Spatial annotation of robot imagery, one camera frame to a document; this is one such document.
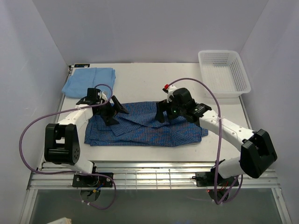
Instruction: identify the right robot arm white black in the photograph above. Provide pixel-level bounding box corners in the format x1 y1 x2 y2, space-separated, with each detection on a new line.
155 85 278 185

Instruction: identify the blue checked long sleeve shirt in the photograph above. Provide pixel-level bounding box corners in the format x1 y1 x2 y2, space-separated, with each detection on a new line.
84 101 208 147

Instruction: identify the folded light blue shirt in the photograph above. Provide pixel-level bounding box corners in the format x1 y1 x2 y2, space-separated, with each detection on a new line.
62 68 116 98

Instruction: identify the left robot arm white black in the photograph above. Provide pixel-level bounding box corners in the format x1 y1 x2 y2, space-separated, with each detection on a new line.
44 87 128 187

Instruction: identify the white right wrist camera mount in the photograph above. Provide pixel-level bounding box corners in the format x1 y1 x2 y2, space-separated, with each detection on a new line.
163 84 177 103

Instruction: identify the wooden block at bottom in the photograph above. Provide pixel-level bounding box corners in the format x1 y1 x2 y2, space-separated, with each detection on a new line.
48 217 72 224

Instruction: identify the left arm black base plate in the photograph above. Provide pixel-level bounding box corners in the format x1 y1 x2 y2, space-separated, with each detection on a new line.
72 175 113 188

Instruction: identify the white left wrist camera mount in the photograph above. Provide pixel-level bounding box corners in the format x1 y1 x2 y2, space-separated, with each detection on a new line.
98 91 108 101

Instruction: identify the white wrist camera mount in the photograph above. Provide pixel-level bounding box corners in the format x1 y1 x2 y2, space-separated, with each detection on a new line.
98 91 108 101
163 84 177 103

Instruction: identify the white plastic perforated basket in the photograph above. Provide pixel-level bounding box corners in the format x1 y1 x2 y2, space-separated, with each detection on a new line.
198 50 251 98

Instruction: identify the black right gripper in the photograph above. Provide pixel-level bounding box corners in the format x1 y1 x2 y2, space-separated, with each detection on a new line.
155 97 186 123

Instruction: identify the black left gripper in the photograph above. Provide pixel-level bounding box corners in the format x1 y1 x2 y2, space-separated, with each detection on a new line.
95 96 128 126

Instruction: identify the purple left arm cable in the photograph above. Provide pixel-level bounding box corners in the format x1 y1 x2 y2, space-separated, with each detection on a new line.
20 84 117 210

